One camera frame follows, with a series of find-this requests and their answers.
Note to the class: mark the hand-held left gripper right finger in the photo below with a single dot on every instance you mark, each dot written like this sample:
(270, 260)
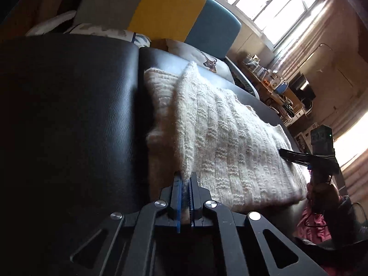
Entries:
(191, 207)

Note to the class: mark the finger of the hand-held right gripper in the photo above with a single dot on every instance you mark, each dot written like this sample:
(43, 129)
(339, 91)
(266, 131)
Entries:
(296, 156)

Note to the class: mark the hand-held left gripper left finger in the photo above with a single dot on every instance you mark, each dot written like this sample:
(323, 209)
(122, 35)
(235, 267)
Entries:
(178, 207)

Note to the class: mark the cream knitted sweater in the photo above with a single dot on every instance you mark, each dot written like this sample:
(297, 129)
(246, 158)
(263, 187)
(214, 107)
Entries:
(230, 149)

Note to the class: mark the person's right forearm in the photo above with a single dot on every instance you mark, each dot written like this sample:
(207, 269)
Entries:
(345, 224)

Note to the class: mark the person's right hand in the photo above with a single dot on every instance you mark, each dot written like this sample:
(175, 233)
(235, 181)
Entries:
(325, 195)

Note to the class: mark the black television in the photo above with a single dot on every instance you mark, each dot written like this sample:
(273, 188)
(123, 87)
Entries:
(302, 87)

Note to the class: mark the wooden desk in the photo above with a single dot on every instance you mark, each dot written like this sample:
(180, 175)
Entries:
(271, 93)

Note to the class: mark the blue backed chair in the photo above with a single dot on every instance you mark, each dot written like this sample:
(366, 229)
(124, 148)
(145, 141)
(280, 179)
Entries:
(283, 87)

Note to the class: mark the pink cloth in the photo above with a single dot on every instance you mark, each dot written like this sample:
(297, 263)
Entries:
(310, 230)

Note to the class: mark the group of white bottles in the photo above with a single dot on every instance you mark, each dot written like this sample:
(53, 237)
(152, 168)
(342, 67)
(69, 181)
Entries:
(258, 69)

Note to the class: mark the beige patterned curtain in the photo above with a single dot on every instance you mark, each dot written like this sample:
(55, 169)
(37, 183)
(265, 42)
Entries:
(302, 40)

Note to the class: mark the deer print pillow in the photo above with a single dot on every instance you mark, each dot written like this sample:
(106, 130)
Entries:
(195, 54)

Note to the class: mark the barred window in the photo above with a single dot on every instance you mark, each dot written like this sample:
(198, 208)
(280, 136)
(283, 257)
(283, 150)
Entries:
(273, 0)

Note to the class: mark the geometric print pillow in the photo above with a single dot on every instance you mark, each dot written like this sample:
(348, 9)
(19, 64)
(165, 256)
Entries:
(100, 30)

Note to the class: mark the grey yellow blue sofa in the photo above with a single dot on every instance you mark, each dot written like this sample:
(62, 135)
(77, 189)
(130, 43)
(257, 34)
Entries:
(166, 8)

